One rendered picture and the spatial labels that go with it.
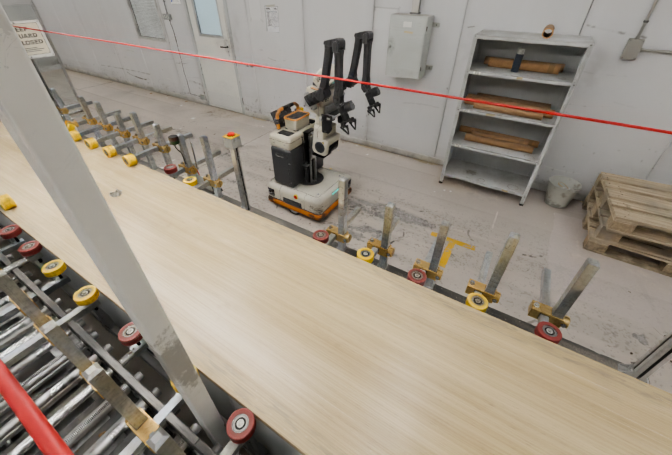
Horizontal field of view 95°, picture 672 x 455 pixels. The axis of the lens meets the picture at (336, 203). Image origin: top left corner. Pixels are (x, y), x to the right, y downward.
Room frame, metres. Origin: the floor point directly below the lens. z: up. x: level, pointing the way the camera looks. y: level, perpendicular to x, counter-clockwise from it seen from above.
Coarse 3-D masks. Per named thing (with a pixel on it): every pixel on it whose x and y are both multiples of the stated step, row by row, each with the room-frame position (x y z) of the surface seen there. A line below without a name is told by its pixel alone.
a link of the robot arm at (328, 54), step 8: (328, 40) 2.29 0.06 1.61; (336, 40) 2.26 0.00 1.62; (344, 40) 2.30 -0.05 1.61; (328, 48) 2.30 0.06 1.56; (328, 56) 2.31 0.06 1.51; (328, 64) 2.31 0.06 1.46; (328, 72) 2.32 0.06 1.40; (328, 80) 2.34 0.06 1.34; (320, 88) 2.32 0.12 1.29; (328, 88) 2.36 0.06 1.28; (320, 96) 2.32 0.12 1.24
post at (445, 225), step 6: (444, 222) 1.00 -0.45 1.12; (450, 222) 1.01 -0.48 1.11; (444, 228) 0.99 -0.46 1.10; (438, 234) 0.99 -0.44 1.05; (444, 234) 0.98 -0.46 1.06; (438, 240) 0.99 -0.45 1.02; (444, 240) 0.98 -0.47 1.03; (438, 246) 0.99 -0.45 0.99; (438, 252) 0.98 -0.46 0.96; (432, 258) 0.99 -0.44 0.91; (438, 258) 0.98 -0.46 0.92; (432, 264) 0.99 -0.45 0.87; (438, 264) 0.99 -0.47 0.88; (432, 270) 0.99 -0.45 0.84; (426, 282) 0.99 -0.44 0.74; (432, 282) 0.98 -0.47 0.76
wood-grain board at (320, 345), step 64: (0, 128) 2.48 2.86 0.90; (0, 192) 1.52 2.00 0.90; (128, 192) 1.53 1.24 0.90; (192, 192) 1.53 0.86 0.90; (64, 256) 1.00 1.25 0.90; (192, 256) 1.00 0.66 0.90; (256, 256) 1.01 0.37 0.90; (320, 256) 1.01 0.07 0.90; (192, 320) 0.68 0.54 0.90; (256, 320) 0.68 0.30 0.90; (320, 320) 0.68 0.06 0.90; (384, 320) 0.68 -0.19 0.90; (448, 320) 0.68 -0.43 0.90; (256, 384) 0.45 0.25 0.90; (320, 384) 0.45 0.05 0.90; (384, 384) 0.45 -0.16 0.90; (448, 384) 0.45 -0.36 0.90; (512, 384) 0.46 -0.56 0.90; (576, 384) 0.46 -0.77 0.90; (640, 384) 0.46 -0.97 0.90; (320, 448) 0.29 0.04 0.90; (384, 448) 0.29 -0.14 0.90; (448, 448) 0.29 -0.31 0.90; (512, 448) 0.29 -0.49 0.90; (576, 448) 0.29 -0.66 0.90; (640, 448) 0.29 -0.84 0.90
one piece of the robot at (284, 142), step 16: (304, 128) 2.74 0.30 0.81; (272, 144) 2.60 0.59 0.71; (288, 144) 2.51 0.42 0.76; (304, 144) 2.65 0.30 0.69; (272, 160) 2.63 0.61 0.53; (288, 160) 2.51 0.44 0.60; (304, 160) 2.66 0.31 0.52; (320, 160) 2.89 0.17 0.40; (288, 176) 2.52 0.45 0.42; (304, 176) 2.65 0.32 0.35
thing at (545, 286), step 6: (546, 270) 0.98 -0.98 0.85; (546, 276) 0.94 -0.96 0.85; (546, 282) 0.91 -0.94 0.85; (540, 288) 0.90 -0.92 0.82; (546, 288) 0.88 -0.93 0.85; (540, 294) 0.86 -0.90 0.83; (546, 294) 0.84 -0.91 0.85; (540, 300) 0.82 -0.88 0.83; (546, 300) 0.81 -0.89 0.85; (540, 318) 0.73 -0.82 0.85; (546, 318) 0.73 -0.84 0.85
